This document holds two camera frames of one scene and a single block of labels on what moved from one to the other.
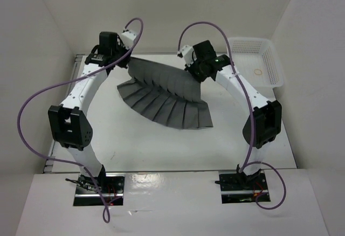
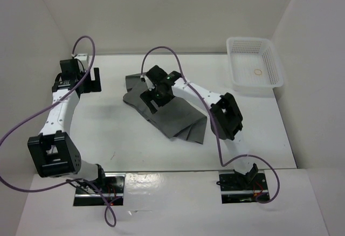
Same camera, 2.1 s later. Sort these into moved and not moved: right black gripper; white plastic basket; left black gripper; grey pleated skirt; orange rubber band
Moved: right black gripper; left black gripper; grey pleated skirt
Not moved: orange rubber band; white plastic basket
